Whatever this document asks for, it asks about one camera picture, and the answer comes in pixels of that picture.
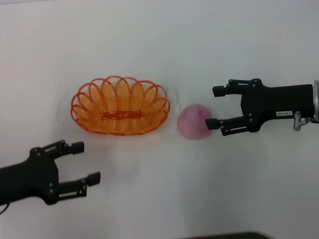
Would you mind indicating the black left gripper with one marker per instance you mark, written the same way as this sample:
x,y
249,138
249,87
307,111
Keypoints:
x,y
32,176

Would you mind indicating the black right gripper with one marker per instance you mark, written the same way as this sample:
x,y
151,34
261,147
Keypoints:
x,y
276,102

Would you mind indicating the pink peach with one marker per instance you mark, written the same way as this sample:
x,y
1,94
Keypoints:
x,y
192,122

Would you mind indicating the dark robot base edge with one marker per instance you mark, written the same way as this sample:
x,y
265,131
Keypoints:
x,y
224,235

